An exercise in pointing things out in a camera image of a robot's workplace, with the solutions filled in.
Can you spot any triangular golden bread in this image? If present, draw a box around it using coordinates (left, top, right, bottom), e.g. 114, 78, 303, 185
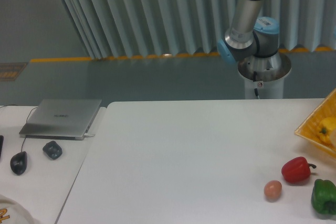
330, 130, 336, 148

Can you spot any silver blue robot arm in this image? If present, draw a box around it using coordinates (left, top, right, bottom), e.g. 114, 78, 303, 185
217, 0, 264, 63

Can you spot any folding white partition screen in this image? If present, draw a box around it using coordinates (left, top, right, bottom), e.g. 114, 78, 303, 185
62, 0, 335, 59

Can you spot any silver closed laptop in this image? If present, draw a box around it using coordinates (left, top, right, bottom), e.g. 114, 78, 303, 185
19, 99, 101, 140

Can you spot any black power adapter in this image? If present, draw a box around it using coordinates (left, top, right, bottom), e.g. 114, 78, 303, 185
43, 141, 62, 160

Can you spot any brown egg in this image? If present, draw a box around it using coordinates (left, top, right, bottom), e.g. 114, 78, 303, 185
264, 180, 282, 201

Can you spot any yellow wicker basket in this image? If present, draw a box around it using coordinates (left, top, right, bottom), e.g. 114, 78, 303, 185
295, 89, 335, 157

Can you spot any red bell pepper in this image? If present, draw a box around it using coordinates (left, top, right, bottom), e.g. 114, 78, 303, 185
281, 156, 317, 184

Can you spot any yellow bell pepper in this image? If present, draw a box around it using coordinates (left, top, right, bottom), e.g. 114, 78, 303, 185
317, 117, 335, 144

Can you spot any brown floor sign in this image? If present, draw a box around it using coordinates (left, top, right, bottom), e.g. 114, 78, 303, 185
1, 62, 28, 81

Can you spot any black computer mouse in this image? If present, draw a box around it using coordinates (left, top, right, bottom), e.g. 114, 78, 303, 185
10, 151, 28, 175

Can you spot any black device at edge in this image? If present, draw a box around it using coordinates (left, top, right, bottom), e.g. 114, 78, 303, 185
0, 135, 4, 159

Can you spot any green bell pepper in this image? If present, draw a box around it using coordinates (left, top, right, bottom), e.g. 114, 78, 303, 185
311, 179, 335, 215

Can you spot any white cloth with print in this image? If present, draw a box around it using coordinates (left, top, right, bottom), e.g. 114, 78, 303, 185
1, 195, 35, 224

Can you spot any black pedestal cable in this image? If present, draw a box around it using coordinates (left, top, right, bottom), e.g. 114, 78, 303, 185
252, 71, 261, 100

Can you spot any black mouse cable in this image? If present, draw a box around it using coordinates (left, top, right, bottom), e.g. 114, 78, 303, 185
0, 104, 39, 154

